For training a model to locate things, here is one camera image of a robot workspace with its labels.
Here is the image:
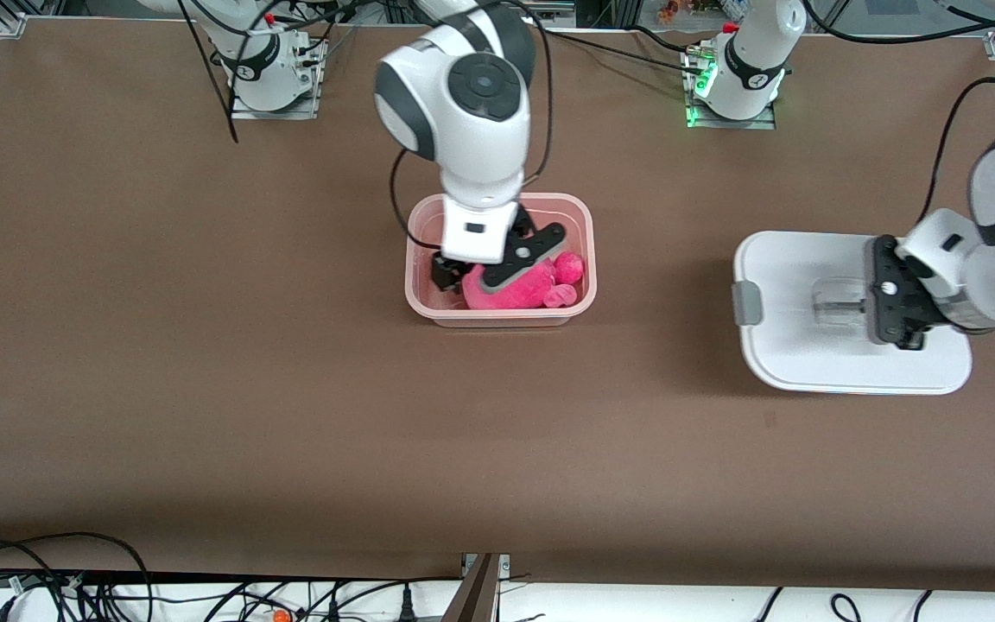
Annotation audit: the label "white box lid grey clips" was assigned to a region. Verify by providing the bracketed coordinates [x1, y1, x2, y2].
[732, 230, 973, 396]

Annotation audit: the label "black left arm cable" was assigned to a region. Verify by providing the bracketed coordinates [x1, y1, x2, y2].
[800, 0, 995, 225]

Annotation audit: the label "black looped cable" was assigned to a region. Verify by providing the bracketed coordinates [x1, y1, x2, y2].
[0, 531, 155, 622]

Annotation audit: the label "black cable on table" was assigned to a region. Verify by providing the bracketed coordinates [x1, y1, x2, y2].
[536, 24, 710, 79]

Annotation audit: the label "grey metal rack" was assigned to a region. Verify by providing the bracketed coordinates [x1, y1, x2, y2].
[523, 0, 576, 24]

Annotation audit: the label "pink plush toy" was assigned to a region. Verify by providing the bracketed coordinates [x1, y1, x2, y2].
[461, 251, 586, 310]

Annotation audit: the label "aluminium profile with bracket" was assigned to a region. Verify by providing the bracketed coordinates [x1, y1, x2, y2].
[441, 553, 511, 622]

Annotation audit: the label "colourful small toys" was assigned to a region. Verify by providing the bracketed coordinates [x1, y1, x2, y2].
[657, 0, 723, 22]

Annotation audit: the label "translucent pink plastic box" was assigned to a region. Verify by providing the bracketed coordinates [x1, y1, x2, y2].
[405, 193, 598, 327]

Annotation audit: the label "black edge strip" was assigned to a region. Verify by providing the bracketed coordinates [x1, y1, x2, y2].
[0, 568, 464, 585]

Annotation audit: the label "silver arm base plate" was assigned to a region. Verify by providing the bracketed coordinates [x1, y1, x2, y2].
[230, 39, 322, 120]
[686, 48, 777, 130]

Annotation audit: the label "brown table cover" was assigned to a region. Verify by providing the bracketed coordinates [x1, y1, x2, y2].
[0, 19, 995, 597]

